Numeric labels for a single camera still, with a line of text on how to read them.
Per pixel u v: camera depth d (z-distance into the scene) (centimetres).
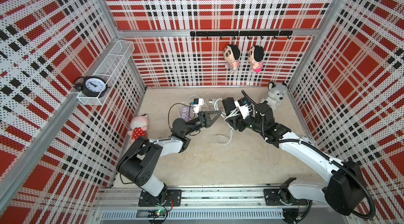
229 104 72
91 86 64
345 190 39
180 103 73
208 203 73
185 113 103
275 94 94
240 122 68
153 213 71
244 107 68
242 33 91
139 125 94
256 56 95
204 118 69
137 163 45
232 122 70
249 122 68
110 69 80
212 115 71
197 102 73
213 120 71
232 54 91
